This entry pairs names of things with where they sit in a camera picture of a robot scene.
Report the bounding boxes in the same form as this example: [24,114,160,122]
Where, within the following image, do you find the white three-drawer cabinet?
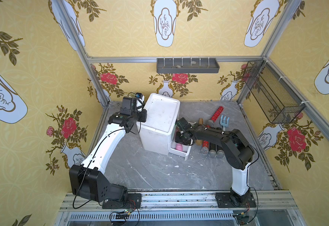
[137,93,180,155]

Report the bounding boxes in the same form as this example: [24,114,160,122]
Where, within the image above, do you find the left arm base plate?
[102,193,142,210]

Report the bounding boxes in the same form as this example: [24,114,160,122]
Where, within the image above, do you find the pink microphone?
[175,143,183,152]

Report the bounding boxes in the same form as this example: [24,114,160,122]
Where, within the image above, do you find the black microphone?
[215,127,225,159]
[208,143,217,158]

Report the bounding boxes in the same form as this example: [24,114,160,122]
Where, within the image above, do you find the light blue garden fork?
[220,115,230,131]

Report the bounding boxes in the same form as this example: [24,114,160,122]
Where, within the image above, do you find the black wire mesh basket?
[243,60,305,124]

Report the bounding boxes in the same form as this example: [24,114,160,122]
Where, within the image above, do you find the red glitter microphone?
[207,106,224,125]
[200,136,209,155]

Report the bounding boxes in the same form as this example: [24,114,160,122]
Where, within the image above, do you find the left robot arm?
[69,93,147,206]

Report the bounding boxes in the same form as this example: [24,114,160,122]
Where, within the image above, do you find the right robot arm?
[175,118,255,206]

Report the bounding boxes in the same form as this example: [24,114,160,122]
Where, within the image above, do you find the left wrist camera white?
[135,93,145,112]

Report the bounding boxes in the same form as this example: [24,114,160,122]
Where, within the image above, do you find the grey wall shelf tray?
[156,57,220,74]

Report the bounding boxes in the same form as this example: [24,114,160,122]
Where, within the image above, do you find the white bottom drawer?
[169,127,192,161]

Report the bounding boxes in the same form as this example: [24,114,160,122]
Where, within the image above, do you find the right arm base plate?
[215,192,257,209]

